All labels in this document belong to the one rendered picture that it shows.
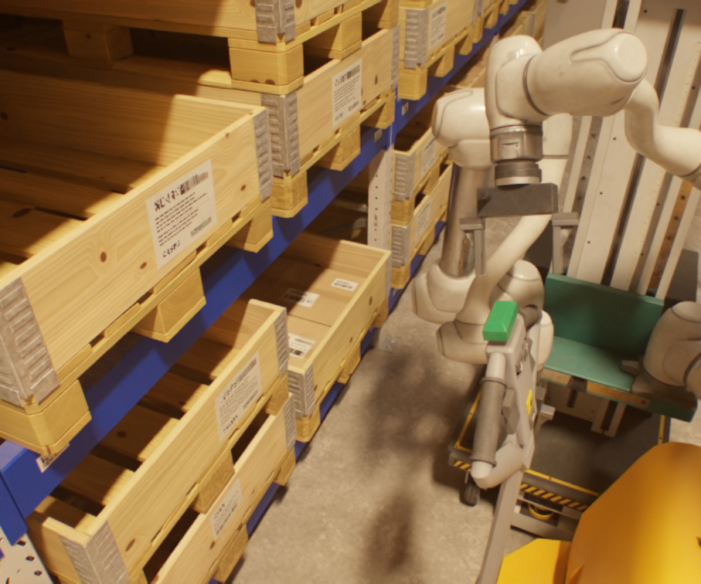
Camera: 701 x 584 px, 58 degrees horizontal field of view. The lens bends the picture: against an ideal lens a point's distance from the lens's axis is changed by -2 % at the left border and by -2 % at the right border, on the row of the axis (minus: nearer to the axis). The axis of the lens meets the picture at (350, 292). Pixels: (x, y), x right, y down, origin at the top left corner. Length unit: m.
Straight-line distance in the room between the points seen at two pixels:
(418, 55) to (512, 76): 1.45
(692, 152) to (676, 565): 0.82
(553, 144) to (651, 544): 0.89
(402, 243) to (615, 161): 1.22
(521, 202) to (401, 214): 1.71
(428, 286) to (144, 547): 1.02
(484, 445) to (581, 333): 1.21
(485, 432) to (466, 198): 0.82
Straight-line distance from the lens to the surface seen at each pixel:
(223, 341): 1.97
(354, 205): 2.76
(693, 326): 1.90
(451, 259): 1.79
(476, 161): 1.57
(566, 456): 2.33
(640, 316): 2.06
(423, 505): 2.51
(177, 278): 1.33
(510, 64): 1.13
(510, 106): 1.11
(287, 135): 1.64
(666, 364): 1.95
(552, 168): 1.58
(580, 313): 2.08
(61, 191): 1.72
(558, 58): 1.04
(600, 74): 1.00
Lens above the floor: 2.03
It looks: 36 degrees down
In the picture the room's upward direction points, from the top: straight up
